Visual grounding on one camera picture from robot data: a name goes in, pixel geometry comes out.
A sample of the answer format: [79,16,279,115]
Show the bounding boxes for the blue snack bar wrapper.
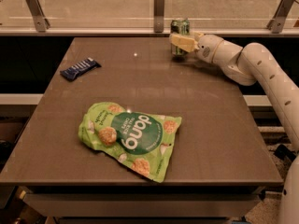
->
[60,58,101,81]

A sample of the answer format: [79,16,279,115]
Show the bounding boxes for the left metal rail bracket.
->
[25,0,50,32]

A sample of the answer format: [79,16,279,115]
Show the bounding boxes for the glass barrier panel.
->
[0,0,280,29]

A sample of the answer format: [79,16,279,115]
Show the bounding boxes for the right metal rail bracket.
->
[267,0,295,34]

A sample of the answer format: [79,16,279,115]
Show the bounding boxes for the green Dang chips bag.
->
[78,102,182,183]

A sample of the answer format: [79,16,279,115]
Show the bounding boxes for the green soda can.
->
[170,18,190,58]

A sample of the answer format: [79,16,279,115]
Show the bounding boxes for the middle metal rail bracket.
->
[153,0,164,33]

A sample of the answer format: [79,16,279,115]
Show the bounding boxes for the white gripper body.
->
[195,35,223,63]

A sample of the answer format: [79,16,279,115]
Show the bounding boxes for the metal rail bracket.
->
[153,0,164,33]
[267,0,295,34]
[25,0,50,32]

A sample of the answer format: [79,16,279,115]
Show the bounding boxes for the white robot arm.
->
[170,33,299,224]

